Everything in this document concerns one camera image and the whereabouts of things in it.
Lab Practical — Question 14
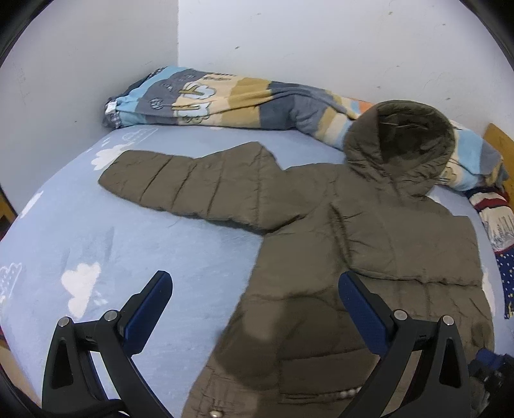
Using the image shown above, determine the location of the blue cloud print bed sheet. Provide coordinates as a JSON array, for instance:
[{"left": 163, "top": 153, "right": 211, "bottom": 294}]
[{"left": 0, "top": 124, "right": 514, "bottom": 418}]

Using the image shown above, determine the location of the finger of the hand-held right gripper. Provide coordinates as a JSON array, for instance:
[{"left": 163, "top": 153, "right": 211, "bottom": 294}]
[{"left": 469, "top": 348, "right": 514, "bottom": 404}]

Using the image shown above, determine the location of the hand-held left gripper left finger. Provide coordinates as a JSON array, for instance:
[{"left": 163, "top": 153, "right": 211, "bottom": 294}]
[{"left": 41, "top": 270, "right": 174, "bottom": 418}]

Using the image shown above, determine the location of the olive hooded puffer jacket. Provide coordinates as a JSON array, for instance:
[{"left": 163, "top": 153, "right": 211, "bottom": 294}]
[{"left": 98, "top": 100, "right": 495, "bottom": 418}]

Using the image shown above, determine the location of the wooden headboard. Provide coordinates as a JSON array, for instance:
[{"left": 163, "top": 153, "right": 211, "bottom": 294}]
[{"left": 483, "top": 123, "right": 514, "bottom": 155}]

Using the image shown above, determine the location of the star print pillow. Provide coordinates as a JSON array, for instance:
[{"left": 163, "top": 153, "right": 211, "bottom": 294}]
[{"left": 465, "top": 187, "right": 514, "bottom": 320}]

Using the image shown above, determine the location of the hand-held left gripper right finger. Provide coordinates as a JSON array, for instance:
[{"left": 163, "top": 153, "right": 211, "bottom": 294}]
[{"left": 338, "top": 270, "right": 471, "bottom": 418}]

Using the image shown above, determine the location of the colourful patterned quilt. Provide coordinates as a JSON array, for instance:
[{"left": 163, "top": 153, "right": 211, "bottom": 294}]
[{"left": 103, "top": 66, "right": 509, "bottom": 193}]

